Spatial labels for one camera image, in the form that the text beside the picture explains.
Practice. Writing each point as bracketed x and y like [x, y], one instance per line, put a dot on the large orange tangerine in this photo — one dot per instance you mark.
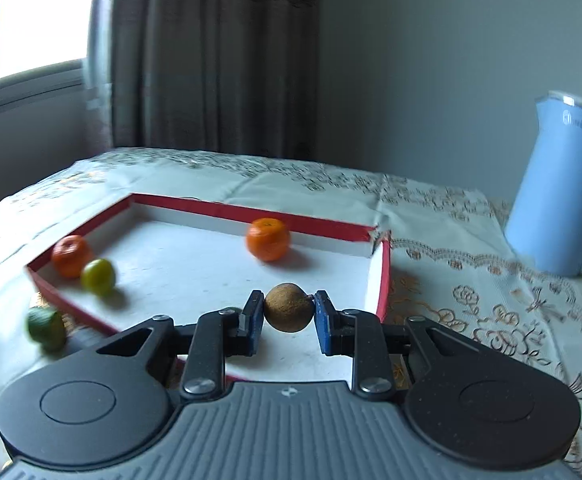
[268, 240]

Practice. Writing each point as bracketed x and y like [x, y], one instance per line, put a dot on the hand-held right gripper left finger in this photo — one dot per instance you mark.
[253, 320]

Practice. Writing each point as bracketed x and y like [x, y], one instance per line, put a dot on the dark brown curtain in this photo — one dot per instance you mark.
[211, 50]

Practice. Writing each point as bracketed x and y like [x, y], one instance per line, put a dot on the sheer lace curtain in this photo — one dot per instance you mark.
[101, 60]

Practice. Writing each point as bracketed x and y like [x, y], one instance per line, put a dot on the green cucumber piece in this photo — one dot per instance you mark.
[46, 330]

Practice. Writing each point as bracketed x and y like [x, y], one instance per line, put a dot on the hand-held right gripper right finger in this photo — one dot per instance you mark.
[323, 322]

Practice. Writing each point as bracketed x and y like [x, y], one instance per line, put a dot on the light blue kettle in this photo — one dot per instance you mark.
[556, 185]

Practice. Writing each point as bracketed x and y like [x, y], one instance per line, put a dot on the brown round fruit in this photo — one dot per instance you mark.
[288, 308]

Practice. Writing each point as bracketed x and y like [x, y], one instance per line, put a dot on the red cardboard box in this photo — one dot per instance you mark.
[186, 265]

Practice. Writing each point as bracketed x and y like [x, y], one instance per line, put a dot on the small yellow-green lime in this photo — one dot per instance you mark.
[99, 277]

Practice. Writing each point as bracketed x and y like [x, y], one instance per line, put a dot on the window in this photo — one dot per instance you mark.
[36, 10]

